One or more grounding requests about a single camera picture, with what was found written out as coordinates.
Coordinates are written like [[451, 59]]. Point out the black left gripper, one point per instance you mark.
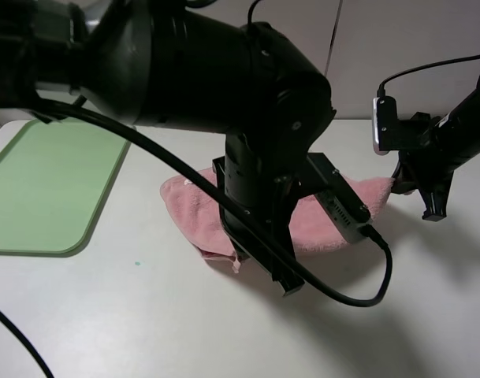
[[262, 177]]

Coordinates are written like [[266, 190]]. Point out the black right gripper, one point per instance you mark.
[[424, 166]]

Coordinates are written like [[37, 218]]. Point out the pink terry towel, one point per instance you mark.
[[196, 215]]

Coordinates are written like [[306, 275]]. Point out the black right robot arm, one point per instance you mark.
[[458, 132]]

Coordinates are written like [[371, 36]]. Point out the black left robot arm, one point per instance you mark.
[[118, 64]]

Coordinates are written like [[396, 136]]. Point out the green plastic tray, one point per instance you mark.
[[54, 182]]

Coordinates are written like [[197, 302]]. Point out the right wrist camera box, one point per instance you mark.
[[386, 125]]

